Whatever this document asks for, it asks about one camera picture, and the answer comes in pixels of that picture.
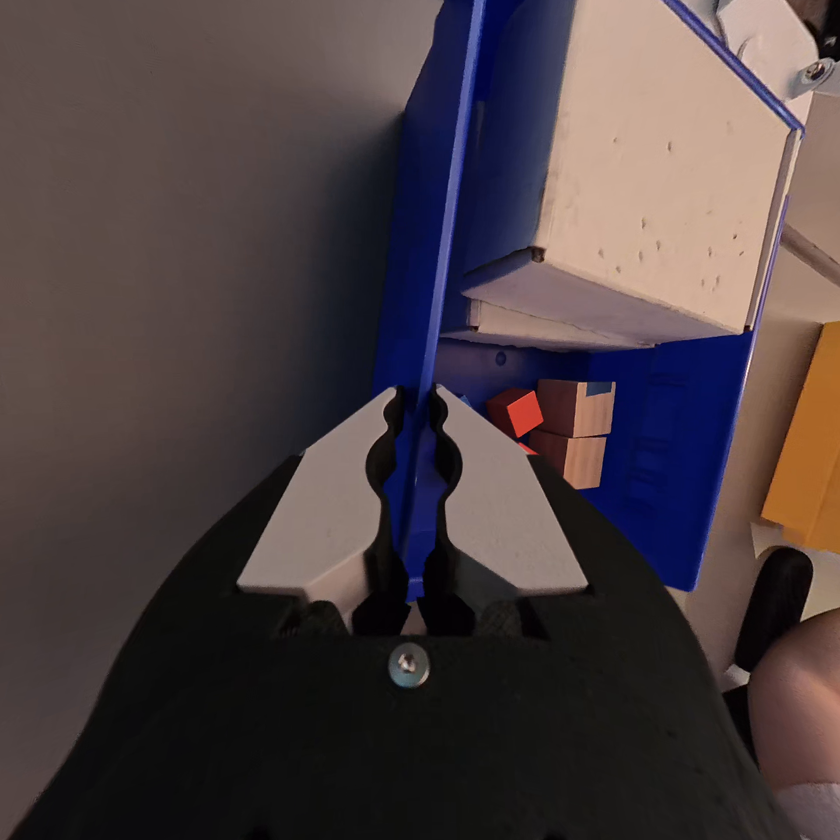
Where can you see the red cube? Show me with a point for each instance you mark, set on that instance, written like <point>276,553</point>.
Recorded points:
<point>527,449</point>
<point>522,415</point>

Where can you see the person's white clothing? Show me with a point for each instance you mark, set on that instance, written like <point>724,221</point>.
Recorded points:
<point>820,810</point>

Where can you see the wooden cube with blue sticker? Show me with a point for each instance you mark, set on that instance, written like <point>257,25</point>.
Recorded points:
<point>577,413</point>

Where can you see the blue plastic bin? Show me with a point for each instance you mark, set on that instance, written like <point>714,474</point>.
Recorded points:
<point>669,459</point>

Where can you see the white cardboard mailer box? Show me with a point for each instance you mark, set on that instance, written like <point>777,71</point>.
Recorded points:
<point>558,328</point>
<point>656,164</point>

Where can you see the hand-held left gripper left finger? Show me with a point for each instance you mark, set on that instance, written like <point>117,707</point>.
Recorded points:
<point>308,525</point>

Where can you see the yellow plastic bin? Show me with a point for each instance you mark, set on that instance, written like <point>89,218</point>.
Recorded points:
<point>807,459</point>

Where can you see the person's right forearm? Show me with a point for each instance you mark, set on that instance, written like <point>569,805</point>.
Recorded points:
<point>800,709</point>

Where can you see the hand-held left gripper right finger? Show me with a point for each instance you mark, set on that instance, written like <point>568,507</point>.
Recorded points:
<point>512,525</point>

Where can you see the plain wooden cube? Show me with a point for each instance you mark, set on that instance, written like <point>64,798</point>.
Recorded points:
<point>574,463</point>

